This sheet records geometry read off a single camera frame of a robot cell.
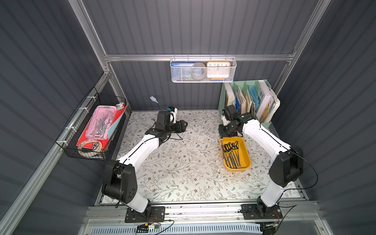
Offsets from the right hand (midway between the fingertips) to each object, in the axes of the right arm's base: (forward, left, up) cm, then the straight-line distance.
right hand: (224, 132), depth 87 cm
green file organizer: (+24, -22, +7) cm, 34 cm away
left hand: (+3, +26, +5) cm, 27 cm away
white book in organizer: (+22, -30, +5) cm, 37 cm away
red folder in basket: (-16, +61, +13) cm, 64 cm away
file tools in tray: (-5, -6, -16) cm, 18 cm away
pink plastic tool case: (-8, +66, +15) cm, 68 cm away
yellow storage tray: (-8, -14, -15) cm, 22 cm away
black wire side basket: (-19, +66, +12) cm, 70 cm away
